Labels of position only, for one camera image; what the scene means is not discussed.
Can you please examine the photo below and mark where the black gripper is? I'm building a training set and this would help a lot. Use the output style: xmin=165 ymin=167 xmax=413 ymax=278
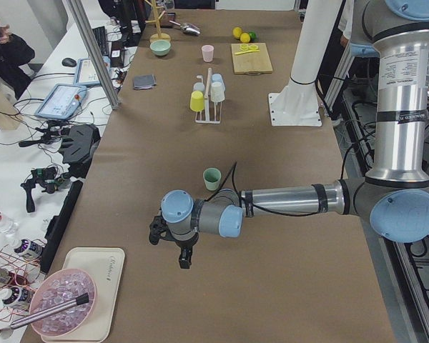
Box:
xmin=149 ymin=216 xmax=199 ymax=269

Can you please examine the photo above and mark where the green plastic cup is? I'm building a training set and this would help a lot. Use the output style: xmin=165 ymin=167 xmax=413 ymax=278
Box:
xmin=202 ymin=167 xmax=222 ymax=192

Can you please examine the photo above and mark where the pink plastic cup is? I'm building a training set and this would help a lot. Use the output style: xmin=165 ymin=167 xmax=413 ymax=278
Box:
xmin=201 ymin=44 xmax=215 ymax=63

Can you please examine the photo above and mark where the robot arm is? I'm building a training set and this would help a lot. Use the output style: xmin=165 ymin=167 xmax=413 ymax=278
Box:
xmin=149 ymin=1 xmax=429 ymax=269

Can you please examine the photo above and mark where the yellow plastic cup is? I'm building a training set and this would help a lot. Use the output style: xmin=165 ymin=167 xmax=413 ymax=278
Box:
xmin=189 ymin=91 xmax=204 ymax=112

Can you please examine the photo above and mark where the grey plastic cup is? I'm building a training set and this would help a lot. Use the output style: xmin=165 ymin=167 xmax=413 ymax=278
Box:
xmin=193 ymin=82 xmax=205 ymax=93

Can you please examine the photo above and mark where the white plastic cup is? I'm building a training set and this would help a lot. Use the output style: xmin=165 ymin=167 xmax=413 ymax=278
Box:
xmin=210 ymin=81 xmax=225 ymax=103

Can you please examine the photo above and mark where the light blue plastic cup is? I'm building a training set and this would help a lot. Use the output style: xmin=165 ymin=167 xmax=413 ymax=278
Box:
xmin=212 ymin=74 xmax=225 ymax=87

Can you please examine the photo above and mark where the beige plastic tray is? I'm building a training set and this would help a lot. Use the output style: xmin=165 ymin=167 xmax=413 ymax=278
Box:
xmin=41 ymin=247 xmax=125 ymax=342

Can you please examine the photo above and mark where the pink bowl of ice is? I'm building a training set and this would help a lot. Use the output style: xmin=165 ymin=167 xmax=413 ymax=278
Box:
xmin=29 ymin=268 xmax=97 ymax=337

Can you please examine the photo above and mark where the black stand device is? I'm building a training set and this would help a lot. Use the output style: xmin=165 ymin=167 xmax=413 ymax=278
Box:
xmin=59 ymin=124 xmax=101 ymax=178

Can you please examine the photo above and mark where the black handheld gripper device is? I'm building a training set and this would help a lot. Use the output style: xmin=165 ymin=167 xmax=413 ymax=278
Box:
xmin=21 ymin=166 xmax=72 ymax=213

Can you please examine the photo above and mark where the grey folded cloth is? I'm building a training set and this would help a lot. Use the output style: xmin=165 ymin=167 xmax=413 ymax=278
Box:
xmin=133 ymin=74 xmax=156 ymax=89

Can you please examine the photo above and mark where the blue teach pendant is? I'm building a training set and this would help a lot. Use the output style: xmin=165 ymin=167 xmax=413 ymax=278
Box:
xmin=35 ymin=84 xmax=87 ymax=120
xmin=74 ymin=58 xmax=100 ymax=86

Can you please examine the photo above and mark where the mint green bowl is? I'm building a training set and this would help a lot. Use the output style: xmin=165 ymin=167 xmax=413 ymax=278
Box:
xmin=149 ymin=39 xmax=172 ymax=56

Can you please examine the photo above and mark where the wooden cutting board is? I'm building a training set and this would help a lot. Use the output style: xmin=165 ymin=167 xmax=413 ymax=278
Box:
xmin=231 ymin=43 xmax=273 ymax=74

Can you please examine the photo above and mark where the wooden mug tree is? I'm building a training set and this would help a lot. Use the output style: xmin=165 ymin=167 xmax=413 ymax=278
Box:
xmin=144 ymin=0 xmax=171 ymax=43

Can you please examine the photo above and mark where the black computer mouse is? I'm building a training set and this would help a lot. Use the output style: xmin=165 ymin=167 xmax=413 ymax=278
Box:
xmin=61 ymin=57 xmax=77 ymax=67

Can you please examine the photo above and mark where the yellow plastic knife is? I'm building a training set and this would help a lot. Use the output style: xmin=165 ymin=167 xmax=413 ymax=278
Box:
xmin=234 ymin=49 xmax=260 ymax=56

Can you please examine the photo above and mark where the metal scoop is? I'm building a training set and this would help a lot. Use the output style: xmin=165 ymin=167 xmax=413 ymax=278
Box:
xmin=170 ymin=21 xmax=201 ymax=36

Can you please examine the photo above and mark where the whole yellow lemon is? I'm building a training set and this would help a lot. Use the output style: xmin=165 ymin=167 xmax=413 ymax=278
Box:
xmin=232 ymin=26 xmax=243 ymax=39
xmin=240 ymin=32 xmax=251 ymax=44

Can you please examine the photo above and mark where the black keyboard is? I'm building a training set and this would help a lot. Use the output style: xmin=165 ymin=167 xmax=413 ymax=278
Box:
xmin=92 ymin=26 xmax=109 ymax=56

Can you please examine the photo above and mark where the green lime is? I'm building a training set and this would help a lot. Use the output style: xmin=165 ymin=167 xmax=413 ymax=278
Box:
xmin=249 ymin=31 xmax=257 ymax=41

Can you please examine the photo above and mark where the person in black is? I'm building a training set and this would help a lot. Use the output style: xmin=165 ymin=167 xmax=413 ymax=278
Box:
xmin=0 ymin=24 xmax=35 ymax=99

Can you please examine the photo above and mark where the white wire cup holder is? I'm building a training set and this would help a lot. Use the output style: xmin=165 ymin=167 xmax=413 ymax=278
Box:
xmin=193 ymin=68 xmax=224 ymax=124

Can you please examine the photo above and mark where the white camera pole base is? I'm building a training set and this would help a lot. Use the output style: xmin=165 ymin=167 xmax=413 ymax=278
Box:
xmin=268 ymin=1 xmax=354 ymax=126

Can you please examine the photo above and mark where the aluminium frame post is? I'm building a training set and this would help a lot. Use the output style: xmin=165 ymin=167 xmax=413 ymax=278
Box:
xmin=64 ymin=0 xmax=119 ymax=110

